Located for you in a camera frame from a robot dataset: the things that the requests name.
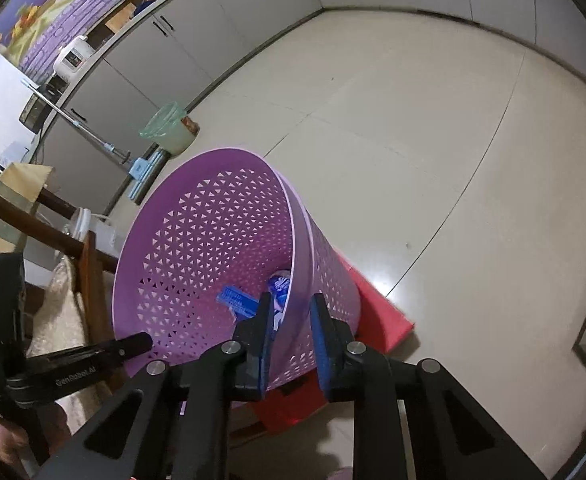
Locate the black countertop appliance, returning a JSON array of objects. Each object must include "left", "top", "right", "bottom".
[{"left": 19, "top": 82, "right": 66, "bottom": 134}]

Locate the quilted heart pattern cushion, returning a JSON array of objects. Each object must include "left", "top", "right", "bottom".
[{"left": 24, "top": 255, "right": 120, "bottom": 437}]

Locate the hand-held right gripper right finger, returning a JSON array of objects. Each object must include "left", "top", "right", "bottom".
[{"left": 309, "top": 293, "right": 549, "bottom": 480}]

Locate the grey kitchen cabinet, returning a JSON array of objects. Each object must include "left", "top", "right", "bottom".
[{"left": 38, "top": 0, "right": 325, "bottom": 213}]

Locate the purple brick wall sticker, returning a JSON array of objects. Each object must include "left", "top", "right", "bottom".
[{"left": 0, "top": 0, "right": 186, "bottom": 81}]

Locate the person's left hand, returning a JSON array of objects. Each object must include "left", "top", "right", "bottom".
[{"left": 0, "top": 417, "right": 32, "bottom": 466}]

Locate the folded brown cardboard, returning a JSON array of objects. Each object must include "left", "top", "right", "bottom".
[{"left": 0, "top": 162, "right": 54, "bottom": 207}]

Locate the white pot with orange label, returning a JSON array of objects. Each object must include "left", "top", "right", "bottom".
[{"left": 63, "top": 208, "right": 124, "bottom": 267}]

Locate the brown cardboard box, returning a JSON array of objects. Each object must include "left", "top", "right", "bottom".
[{"left": 104, "top": 2, "right": 139, "bottom": 34}]

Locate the blue printed packet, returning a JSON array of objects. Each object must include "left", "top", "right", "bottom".
[{"left": 216, "top": 286, "right": 262, "bottom": 319}]

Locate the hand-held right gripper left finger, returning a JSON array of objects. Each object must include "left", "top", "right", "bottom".
[{"left": 33, "top": 291, "right": 279, "bottom": 480}]

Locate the wooden chair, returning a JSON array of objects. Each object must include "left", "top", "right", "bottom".
[{"left": 0, "top": 177, "right": 124, "bottom": 397}]

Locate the blue white tissue packet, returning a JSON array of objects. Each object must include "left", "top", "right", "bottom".
[{"left": 268, "top": 271, "right": 294, "bottom": 332}]

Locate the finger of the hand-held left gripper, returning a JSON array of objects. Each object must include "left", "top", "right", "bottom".
[
  {"left": 0, "top": 252, "right": 27, "bottom": 382},
  {"left": 7, "top": 332, "right": 155, "bottom": 405}
]

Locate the mop with light blue head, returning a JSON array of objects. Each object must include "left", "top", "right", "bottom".
[{"left": 21, "top": 79, "right": 169, "bottom": 204}]

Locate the purple perforated plastic basket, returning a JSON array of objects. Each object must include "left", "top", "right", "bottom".
[{"left": 112, "top": 147, "right": 362, "bottom": 394}]

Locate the red plastic stool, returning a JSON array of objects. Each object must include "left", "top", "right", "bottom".
[{"left": 233, "top": 252, "right": 417, "bottom": 436}]

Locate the beige plastic bucket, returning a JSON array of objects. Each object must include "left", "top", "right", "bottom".
[{"left": 155, "top": 115, "right": 201, "bottom": 159}]

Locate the white rice cooker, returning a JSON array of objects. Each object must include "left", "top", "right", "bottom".
[{"left": 53, "top": 35, "right": 96, "bottom": 84}]

